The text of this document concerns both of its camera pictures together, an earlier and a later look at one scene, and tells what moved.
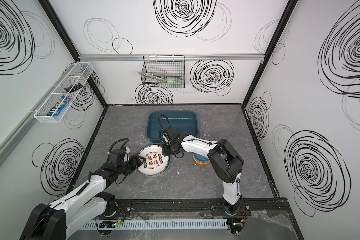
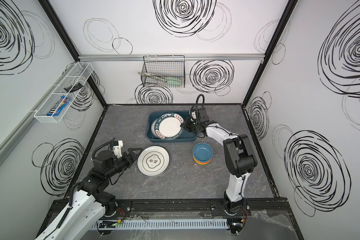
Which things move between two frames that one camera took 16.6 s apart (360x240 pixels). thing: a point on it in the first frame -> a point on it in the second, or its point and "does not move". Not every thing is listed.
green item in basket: (174, 80) does not move
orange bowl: (202, 162) does not move
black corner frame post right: (289, 9) does not move
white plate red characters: (155, 163) -> (153, 126)
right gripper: (169, 149) -> (190, 124)
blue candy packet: (58, 107) does not move
